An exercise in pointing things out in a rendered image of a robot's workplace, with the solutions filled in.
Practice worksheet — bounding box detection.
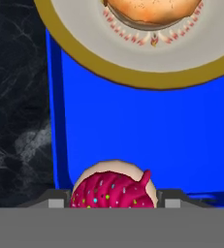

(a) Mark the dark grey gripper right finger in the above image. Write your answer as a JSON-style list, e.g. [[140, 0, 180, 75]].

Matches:
[[156, 189, 211, 209]]

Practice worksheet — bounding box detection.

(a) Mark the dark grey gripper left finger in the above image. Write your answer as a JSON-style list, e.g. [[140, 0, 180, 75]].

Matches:
[[18, 188, 73, 209]]

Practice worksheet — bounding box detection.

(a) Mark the pink frosted cupcake with sprinkles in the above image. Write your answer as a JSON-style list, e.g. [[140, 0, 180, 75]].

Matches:
[[68, 159, 159, 209]]

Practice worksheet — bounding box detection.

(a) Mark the blue tray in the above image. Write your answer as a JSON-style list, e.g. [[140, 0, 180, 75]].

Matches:
[[45, 28, 224, 208]]

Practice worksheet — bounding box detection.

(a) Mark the white bowl with gold rim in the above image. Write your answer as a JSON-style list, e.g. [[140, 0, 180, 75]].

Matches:
[[33, 0, 224, 91]]

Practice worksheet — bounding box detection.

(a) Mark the orange glazed donut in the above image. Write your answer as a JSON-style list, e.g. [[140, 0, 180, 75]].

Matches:
[[102, 0, 204, 26]]

